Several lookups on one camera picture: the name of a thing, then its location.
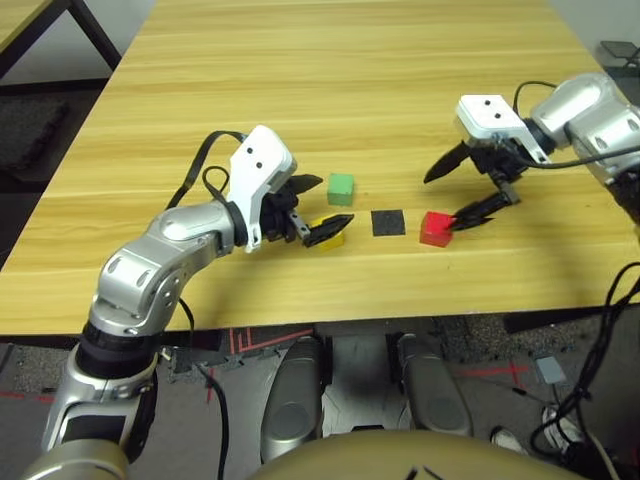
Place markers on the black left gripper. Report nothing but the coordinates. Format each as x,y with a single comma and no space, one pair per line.
280,215

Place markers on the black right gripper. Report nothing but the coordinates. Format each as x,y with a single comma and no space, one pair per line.
497,162

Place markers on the green wooden block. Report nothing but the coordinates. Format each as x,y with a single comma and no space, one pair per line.
341,189

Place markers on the yellow wooden block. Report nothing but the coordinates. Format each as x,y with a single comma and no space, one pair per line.
334,242

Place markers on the red wooden block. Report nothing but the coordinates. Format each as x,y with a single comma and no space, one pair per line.
432,231

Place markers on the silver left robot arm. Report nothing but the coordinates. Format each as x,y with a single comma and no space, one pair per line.
150,260

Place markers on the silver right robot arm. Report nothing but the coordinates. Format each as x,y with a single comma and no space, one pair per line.
585,110

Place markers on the black square pad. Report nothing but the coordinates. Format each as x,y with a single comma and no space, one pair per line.
388,223

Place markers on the speckled black rubber mat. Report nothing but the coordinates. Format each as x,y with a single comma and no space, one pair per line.
480,335

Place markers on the black table foot beam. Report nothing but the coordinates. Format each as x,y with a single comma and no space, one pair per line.
550,320

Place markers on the red tape cross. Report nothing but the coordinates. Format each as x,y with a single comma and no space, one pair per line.
514,374

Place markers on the grey robot left leg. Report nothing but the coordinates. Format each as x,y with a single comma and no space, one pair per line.
292,400

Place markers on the grey robot leg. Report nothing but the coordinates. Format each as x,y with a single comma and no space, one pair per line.
292,400
435,395

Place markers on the grey foot pedal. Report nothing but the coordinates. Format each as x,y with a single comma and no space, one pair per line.
552,370

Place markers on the black stand with plate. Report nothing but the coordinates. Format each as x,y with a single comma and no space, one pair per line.
620,49

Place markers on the grey robot right leg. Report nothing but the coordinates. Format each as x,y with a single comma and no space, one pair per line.
435,395

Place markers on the white bystander sneaker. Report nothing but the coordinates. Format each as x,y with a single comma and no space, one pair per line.
507,440
560,427

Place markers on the tan robot torso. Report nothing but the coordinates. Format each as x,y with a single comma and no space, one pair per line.
400,457

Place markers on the black foam floor mat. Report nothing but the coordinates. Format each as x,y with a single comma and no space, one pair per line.
30,130

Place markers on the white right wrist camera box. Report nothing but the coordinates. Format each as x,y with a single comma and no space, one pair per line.
487,117

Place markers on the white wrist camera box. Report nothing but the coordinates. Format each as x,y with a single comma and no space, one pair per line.
260,155
487,117

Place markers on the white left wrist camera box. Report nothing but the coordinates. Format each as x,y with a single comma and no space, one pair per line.
260,155

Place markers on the wooden side table black frame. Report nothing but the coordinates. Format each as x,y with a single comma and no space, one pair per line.
20,20

